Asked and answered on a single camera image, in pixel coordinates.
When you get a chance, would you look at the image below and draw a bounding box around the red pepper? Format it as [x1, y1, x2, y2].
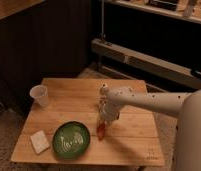
[97, 123, 106, 140]

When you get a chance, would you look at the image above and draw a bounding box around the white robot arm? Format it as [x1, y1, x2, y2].
[100, 87, 201, 171]

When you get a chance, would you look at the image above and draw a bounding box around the small white figurine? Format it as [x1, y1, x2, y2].
[99, 83, 108, 109]

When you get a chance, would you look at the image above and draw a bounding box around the green ceramic plate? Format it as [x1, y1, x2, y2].
[52, 121, 90, 159]

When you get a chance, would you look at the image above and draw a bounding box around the wooden table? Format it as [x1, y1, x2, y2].
[11, 78, 165, 166]

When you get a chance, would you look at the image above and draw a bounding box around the clear plastic cup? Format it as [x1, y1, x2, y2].
[30, 85, 49, 107]

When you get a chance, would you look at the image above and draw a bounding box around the white sponge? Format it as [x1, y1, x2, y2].
[30, 130, 50, 154]

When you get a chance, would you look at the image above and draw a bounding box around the vertical metal pole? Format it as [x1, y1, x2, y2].
[101, 0, 105, 41]

